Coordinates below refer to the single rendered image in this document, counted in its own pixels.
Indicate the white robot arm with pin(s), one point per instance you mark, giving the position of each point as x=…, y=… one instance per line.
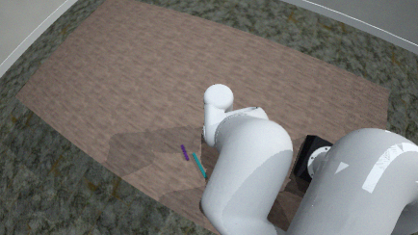
x=365, y=181

